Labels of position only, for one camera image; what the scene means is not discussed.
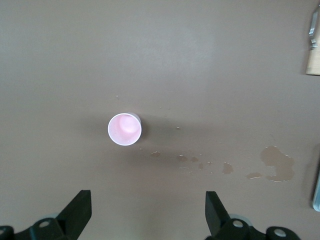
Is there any brown liquid puddle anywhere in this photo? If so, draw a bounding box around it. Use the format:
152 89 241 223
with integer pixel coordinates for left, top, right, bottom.
259 146 296 182

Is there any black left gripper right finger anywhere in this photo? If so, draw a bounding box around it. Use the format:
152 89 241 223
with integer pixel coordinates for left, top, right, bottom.
204 191 300 240

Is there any silver kitchen scale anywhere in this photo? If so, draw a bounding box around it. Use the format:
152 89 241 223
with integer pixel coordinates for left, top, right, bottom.
311 171 320 213

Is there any wooden cutting board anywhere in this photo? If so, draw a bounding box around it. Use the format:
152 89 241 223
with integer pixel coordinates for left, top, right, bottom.
305 0 320 76

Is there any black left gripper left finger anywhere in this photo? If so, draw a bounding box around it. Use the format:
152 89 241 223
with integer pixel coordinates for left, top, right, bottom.
0 189 92 240

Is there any pink cup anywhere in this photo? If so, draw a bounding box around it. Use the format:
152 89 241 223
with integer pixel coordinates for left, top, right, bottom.
107 112 143 146

